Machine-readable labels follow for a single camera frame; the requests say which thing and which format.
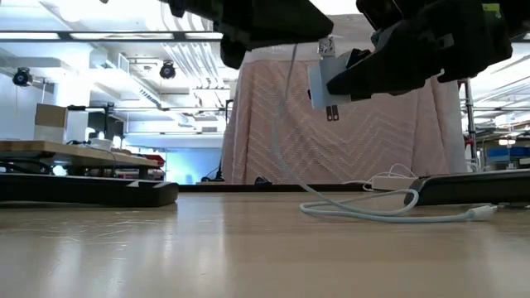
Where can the black ceiling spotlight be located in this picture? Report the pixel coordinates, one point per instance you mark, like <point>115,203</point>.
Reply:
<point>22,77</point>
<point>167,70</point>

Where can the black aluminium rig frame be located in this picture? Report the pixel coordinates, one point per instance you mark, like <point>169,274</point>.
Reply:
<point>248,188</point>

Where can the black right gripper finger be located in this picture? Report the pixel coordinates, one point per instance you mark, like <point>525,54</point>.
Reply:
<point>358,56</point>
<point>393,70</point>

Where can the pink chevron cloth covered cart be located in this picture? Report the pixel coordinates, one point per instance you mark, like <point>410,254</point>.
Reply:
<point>372,145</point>

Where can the wide black power strip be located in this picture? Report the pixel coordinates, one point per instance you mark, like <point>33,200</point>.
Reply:
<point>83,192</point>

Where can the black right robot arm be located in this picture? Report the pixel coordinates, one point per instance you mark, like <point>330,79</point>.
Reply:
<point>519,18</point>

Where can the white power strip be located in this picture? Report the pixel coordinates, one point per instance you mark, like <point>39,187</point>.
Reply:
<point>393,183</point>

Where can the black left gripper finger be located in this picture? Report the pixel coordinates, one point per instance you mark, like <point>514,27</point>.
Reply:
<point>234,56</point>

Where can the red item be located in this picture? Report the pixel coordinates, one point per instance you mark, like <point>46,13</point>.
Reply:
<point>154,160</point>

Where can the narrow black power strip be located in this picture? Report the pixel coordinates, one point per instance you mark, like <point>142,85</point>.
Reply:
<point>476,188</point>

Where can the cardboard box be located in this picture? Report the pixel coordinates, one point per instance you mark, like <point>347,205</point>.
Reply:
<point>50,115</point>

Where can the wooden side table metal legs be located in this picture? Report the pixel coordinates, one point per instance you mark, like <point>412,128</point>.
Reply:
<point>49,148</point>

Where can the white 20W charger adapter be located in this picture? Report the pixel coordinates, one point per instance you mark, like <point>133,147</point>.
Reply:
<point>323,89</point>

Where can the blue storage bins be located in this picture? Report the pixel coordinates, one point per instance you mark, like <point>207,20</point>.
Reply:
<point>509,154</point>

